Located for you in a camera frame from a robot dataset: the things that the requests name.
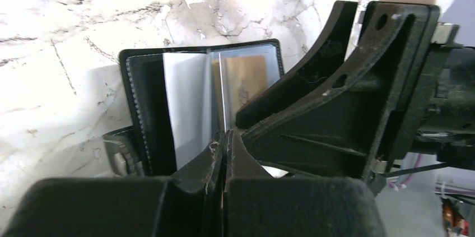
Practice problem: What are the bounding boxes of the gold card in holder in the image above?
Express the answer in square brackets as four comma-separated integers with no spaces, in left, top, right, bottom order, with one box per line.
[211,55,268,130]

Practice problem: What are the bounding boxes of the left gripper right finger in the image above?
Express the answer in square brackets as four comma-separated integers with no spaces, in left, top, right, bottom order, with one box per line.
[223,130,386,236]

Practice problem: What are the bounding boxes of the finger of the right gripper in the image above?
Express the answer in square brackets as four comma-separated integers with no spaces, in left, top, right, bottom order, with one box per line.
[235,1,358,129]

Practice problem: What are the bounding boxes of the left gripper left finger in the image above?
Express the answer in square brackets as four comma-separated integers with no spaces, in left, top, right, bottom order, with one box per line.
[4,133,225,236]

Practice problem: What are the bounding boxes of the black leather card holder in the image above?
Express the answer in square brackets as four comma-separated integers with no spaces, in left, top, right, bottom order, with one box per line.
[103,39,284,176]

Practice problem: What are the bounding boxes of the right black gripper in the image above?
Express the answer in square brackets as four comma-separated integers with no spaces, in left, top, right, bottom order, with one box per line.
[242,2,474,181]

